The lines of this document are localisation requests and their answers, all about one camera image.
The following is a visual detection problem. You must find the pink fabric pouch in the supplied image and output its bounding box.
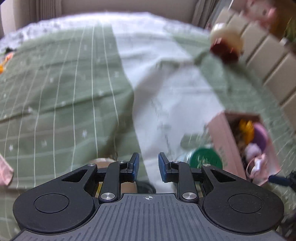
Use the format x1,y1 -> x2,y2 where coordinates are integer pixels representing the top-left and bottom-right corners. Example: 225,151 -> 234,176
244,143 -> 268,180

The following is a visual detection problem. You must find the purple pink plush mitt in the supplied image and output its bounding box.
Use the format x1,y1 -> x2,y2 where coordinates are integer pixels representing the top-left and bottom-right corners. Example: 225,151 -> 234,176
252,122 -> 268,152

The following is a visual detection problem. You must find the orange artificial flower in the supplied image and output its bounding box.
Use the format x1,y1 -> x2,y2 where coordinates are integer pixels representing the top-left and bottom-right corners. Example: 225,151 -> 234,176
238,119 -> 254,145

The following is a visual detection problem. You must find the tan powder jar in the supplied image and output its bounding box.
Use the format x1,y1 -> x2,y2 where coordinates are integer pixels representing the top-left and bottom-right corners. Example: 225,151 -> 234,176
89,157 -> 137,194

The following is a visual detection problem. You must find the green lid glass jar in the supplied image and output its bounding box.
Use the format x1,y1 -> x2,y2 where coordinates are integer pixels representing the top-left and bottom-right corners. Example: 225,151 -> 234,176
177,148 -> 223,169

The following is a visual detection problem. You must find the pink cardboard box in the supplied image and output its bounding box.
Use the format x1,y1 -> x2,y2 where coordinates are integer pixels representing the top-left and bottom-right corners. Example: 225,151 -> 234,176
207,111 -> 281,186

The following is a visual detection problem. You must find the green checked bedspread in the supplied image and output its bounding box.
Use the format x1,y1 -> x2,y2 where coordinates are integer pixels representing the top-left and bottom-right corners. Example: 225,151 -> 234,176
1,13 -> 295,240

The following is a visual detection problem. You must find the beige padded headboard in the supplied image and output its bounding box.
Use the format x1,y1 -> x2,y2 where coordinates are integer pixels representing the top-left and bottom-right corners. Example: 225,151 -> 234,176
216,8 -> 295,126

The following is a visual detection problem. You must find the white red plush toy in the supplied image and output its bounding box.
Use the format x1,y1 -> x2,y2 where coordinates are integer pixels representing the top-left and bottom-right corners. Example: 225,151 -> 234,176
210,23 -> 244,64

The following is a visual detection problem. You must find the grey curtain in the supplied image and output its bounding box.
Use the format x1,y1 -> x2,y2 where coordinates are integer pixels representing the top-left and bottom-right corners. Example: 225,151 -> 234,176
191,0 -> 231,29

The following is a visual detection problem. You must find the pink bunny plush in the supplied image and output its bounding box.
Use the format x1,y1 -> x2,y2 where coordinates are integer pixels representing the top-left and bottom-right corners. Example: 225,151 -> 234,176
241,0 -> 277,29

